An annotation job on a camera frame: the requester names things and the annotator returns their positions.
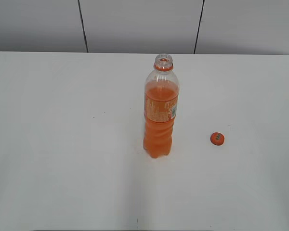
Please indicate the orange soda bottle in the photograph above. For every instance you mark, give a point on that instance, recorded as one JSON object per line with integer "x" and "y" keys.
{"x": 160, "y": 106}

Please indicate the orange bottle cap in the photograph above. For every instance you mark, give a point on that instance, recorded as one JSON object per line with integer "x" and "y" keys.
{"x": 217, "y": 138}

